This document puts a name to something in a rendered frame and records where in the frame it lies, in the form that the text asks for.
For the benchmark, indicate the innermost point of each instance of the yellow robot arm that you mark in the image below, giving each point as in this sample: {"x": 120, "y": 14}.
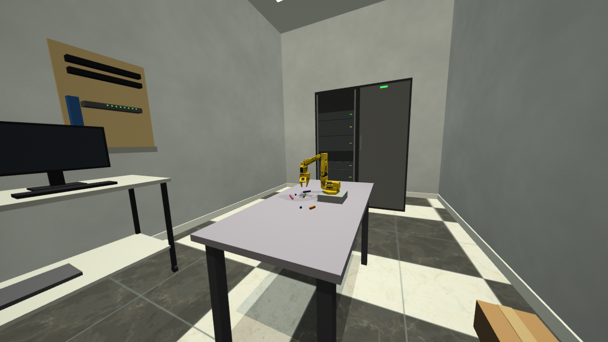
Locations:
{"x": 331, "y": 187}

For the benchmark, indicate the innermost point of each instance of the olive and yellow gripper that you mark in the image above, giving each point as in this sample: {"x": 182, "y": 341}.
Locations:
{"x": 304, "y": 177}

